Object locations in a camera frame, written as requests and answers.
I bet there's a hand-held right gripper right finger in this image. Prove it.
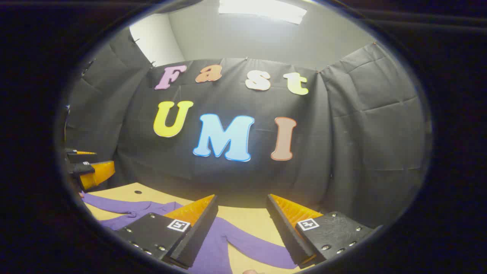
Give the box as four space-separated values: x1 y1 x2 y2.
266 194 375 269

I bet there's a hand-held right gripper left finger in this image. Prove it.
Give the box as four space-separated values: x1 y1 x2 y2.
114 195 219 270

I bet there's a purple knit cardigan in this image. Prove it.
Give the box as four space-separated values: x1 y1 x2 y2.
80 191 298 274

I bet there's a black backdrop cloth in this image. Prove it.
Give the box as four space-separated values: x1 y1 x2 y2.
63 29 428 229

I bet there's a ceiling light panel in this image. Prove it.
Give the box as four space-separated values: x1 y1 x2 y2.
218 0 308 25

